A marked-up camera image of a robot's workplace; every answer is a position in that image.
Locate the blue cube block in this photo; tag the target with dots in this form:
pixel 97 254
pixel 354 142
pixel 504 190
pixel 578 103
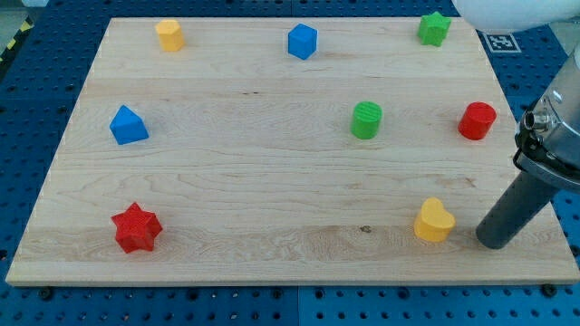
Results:
pixel 302 41

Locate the red cylinder block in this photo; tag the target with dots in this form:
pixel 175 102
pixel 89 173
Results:
pixel 477 120

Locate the light wooden board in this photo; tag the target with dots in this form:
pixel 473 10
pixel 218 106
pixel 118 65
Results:
pixel 253 172

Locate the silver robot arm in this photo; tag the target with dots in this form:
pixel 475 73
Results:
pixel 548 133

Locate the green star block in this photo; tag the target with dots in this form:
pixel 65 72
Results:
pixel 433 29

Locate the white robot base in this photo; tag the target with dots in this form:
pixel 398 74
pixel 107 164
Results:
pixel 509 16

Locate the fiducial marker tag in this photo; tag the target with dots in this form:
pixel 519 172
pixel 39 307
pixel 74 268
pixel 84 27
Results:
pixel 501 43

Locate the yellow hexagon block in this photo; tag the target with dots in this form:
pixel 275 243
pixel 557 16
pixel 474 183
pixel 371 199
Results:
pixel 170 35

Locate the red star block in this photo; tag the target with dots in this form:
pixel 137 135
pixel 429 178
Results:
pixel 136 229

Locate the yellow heart block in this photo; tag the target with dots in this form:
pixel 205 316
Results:
pixel 434 222

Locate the blue triangle block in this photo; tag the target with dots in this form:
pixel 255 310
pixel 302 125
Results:
pixel 127 127

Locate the green cylinder block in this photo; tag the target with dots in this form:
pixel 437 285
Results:
pixel 366 120

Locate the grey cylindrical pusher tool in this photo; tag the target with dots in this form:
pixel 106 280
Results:
pixel 525 197

